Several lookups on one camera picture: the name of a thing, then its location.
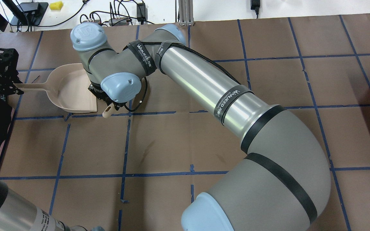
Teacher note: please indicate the aluminium frame post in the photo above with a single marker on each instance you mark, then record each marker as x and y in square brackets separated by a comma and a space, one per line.
[186, 15]

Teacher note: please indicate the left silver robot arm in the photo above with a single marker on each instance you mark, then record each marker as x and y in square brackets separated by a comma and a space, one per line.
[17, 213]

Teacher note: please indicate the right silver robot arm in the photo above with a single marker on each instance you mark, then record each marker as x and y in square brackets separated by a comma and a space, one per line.
[282, 184]

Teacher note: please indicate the beige hand brush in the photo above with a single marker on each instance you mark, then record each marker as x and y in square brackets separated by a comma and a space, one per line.
[109, 110]

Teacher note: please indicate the yellow sponge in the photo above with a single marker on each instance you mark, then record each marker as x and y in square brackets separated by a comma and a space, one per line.
[56, 6]

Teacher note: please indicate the beige plastic dustpan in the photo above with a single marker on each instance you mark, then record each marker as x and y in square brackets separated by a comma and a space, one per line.
[67, 88]

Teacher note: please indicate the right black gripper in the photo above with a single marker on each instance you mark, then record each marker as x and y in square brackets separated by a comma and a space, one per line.
[97, 90]

